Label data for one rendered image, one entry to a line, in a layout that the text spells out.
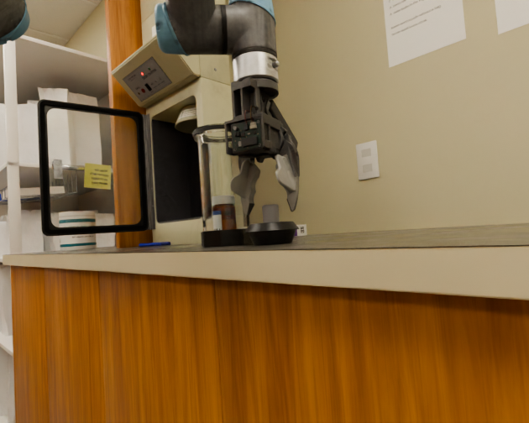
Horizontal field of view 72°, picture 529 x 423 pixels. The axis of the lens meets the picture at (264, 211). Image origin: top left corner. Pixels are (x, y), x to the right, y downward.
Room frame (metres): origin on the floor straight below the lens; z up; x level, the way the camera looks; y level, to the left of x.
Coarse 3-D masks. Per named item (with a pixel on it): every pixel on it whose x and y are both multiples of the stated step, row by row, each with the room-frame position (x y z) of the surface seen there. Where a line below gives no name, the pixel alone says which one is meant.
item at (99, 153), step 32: (64, 128) 1.08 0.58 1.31; (96, 128) 1.13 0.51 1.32; (128, 128) 1.19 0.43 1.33; (64, 160) 1.07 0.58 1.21; (96, 160) 1.13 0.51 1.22; (128, 160) 1.18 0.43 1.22; (64, 192) 1.07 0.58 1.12; (96, 192) 1.12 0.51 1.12; (128, 192) 1.18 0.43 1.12; (64, 224) 1.07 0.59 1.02; (96, 224) 1.12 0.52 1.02; (128, 224) 1.18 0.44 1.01
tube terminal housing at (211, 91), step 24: (216, 0) 1.07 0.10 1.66; (144, 24) 1.22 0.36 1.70; (216, 72) 1.05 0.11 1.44; (168, 96) 1.13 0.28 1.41; (192, 96) 1.05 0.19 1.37; (216, 96) 1.05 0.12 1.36; (168, 120) 1.25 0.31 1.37; (216, 120) 1.05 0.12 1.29; (168, 240) 1.17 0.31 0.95; (192, 240) 1.07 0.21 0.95
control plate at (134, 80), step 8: (144, 64) 1.05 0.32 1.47; (152, 64) 1.04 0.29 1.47; (136, 72) 1.09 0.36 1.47; (144, 72) 1.08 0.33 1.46; (152, 72) 1.06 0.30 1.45; (160, 72) 1.05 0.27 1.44; (128, 80) 1.14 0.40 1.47; (136, 80) 1.12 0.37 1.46; (144, 80) 1.10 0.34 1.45; (152, 80) 1.09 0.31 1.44; (160, 80) 1.07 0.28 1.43; (168, 80) 1.06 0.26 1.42; (136, 88) 1.15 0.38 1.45; (144, 88) 1.13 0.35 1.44; (152, 88) 1.12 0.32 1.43; (160, 88) 1.10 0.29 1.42; (136, 96) 1.18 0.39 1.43; (144, 96) 1.16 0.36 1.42
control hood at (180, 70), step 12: (144, 48) 1.00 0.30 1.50; (156, 48) 0.98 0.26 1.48; (132, 60) 1.06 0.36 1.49; (144, 60) 1.04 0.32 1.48; (156, 60) 1.02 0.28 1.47; (168, 60) 1.00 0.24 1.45; (180, 60) 0.98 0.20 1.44; (192, 60) 1.00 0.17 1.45; (120, 72) 1.13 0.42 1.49; (168, 72) 1.03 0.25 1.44; (180, 72) 1.01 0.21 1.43; (192, 72) 1.00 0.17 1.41; (120, 84) 1.17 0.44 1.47; (180, 84) 1.06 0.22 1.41; (132, 96) 1.19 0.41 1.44; (156, 96) 1.14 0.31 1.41
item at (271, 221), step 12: (276, 204) 0.61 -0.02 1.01; (264, 216) 0.61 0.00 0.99; (276, 216) 0.61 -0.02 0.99; (252, 228) 0.59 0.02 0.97; (264, 228) 0.58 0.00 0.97; (276, 228) 0.57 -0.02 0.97; (288, 228) 0.58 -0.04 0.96; (252, 240) 0.61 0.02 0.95; (264, 240) 0.59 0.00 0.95; (276, 240) 0.58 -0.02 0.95; (288, 240) 0.60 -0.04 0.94
